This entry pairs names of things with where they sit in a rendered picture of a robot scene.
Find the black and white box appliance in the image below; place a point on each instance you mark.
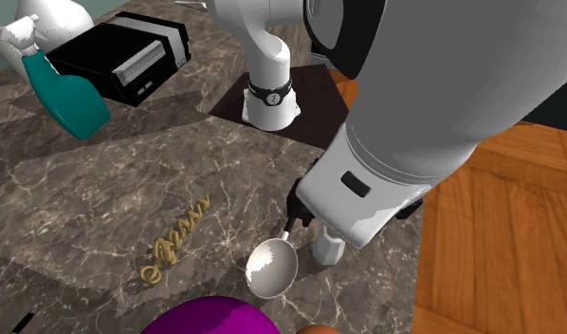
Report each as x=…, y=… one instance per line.
x=101, y=62

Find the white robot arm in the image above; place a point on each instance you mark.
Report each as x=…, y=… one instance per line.
x=422, y=92

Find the silver ladle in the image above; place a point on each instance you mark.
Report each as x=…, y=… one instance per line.
x=270, y=270

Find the small black stick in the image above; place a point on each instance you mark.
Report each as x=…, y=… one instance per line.
x=23, y=323

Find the orange-brown round thing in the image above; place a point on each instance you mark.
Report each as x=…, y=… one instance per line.
x=316, y=330

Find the teal spray bottle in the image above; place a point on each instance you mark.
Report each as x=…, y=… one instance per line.
x=71, y=104

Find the white rounded jug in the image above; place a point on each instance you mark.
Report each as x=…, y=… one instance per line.
x=57, y=16

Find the purple round ball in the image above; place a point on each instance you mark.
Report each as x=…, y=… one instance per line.
x=212, y=319

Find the dark robot stand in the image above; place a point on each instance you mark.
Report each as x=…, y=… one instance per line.
x=318, y=104

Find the gold spiral corkscrew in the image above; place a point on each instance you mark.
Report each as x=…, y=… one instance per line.
x=165, y=252

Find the white faceted shaker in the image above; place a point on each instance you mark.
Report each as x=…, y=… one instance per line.
x=329, y=250

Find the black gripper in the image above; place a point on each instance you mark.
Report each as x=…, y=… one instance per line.
x=298, y=210

